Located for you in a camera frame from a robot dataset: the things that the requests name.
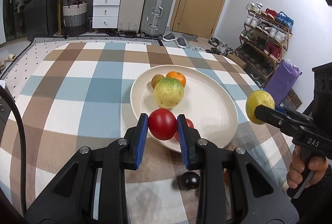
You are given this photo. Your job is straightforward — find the silver grey suitcase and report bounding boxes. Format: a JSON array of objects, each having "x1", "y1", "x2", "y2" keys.
[{"x1": 140, "y1": 0, "x2": 173, "y2": 40}]

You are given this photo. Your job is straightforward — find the beige suitcase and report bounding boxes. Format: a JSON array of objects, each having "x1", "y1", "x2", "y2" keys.
[{"x1": 118, "y1": 0, "x2": 145, "y2": 34}]

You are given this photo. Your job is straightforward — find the large yellow-green guava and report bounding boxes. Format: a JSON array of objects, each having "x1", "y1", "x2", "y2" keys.
[{"x1": 154, "y1": 78, "x2": 184, "y2": 109}]

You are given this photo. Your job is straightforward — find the black cable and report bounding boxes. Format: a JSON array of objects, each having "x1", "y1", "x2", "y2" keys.
[{"x1": 0, "y1": 86, "x2": 28, "y2": 217}]

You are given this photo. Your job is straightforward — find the purple bag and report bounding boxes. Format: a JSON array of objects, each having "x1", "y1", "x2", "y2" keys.
[{"x1": 264, "y1": 59, "x2": 302, "y2": 105}]

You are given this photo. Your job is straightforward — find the checkered tablecloth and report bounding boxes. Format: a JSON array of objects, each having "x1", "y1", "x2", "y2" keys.
[{"x1": 1, "y1": 42, "x2": 294, "y2": 223}]

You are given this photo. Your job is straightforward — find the tan longan fruit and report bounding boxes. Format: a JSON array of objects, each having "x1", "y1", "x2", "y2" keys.
[{"x1": 151, "y1": 74, "x2": 165, "y2": 89}]

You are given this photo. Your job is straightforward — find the cream round plate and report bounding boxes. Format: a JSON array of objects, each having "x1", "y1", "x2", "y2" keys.
[{"x1": 130, "y1": 65, "x2": 238, "y2": 148}]

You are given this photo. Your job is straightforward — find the red tomato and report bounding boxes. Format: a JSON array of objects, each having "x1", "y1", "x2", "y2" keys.
[
  {"x1": 174, "y1": 118, "x2": 195, "y2": 141},
  {"x1": 149, "y1": 108, "x2": 177, "y2": 141}
]

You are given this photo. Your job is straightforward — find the woven laundry basket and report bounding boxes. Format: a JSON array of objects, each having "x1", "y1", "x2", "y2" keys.
[{"x1": 62, "y1": 0, "x2": 88, "y2": 36}]

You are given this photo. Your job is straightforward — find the person's right hand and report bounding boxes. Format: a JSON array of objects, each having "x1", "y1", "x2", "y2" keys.
[{"x1": 286, "y1": 147, "x2": 332, "y2": 189}]

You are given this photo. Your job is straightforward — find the wooden shoe rack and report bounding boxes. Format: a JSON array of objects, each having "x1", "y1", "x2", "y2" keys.
[{"x1": 235, "y1": 3, "x2": 294, "y2": 88}]

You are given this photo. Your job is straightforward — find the dark purple plum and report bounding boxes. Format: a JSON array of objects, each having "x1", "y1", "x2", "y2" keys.
[{"x1": 178, "y1": 171, "x2": 200, "y2": 190}]

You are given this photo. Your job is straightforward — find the orange tangerine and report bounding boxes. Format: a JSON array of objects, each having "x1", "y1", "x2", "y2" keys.
[
  {"x1": 223, "y1": 169, "x2": 229, "y2": 186},
  {"x1": 166, "y1": 71, "x2": 186, "y2": 87}
]

